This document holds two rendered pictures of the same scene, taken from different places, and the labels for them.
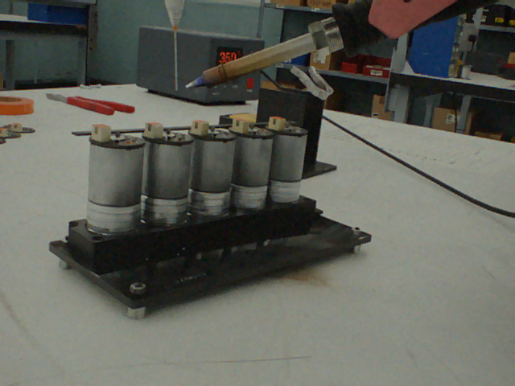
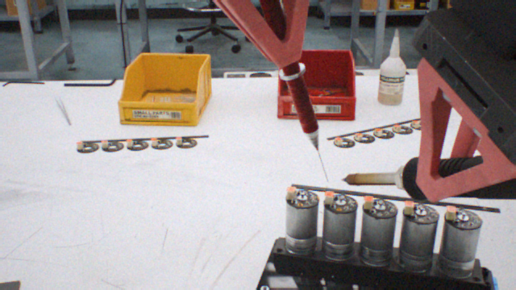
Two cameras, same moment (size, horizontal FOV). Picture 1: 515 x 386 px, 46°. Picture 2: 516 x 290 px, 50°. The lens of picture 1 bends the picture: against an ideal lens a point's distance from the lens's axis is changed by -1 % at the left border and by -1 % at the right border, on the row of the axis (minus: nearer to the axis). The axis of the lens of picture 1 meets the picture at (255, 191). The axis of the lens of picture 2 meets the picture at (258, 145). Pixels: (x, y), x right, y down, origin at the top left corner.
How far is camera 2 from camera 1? 0.28 m
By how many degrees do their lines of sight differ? 57
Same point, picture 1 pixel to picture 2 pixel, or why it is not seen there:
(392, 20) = (426, 188)
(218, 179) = (372, 241)
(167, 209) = (329, 248)
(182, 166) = (338, 226)
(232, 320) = not seen: outside the picture
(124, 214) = (295, 242)
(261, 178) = (415, 250)
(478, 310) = not seen: outside the picture
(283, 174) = (447, 253)
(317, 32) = (396, 176)
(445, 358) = not seen: outside the picture
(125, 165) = (295, 217)
